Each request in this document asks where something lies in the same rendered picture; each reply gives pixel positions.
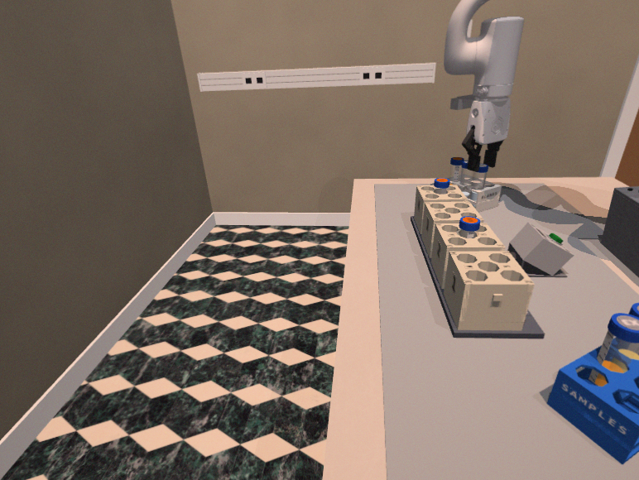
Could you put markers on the grey tube rack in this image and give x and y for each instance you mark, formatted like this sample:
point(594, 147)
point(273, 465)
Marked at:
point(487, 198)

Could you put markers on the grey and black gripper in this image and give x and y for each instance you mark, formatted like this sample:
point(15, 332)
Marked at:
point(486, 128)

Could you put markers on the grey bench mat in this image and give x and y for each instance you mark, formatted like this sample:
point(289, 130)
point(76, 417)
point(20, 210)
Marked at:
point(476, 408)

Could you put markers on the blue tube rack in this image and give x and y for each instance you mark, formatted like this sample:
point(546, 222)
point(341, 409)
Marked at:
point(600, 411)

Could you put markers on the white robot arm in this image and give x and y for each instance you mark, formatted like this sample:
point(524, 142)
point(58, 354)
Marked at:
point(491, 57)

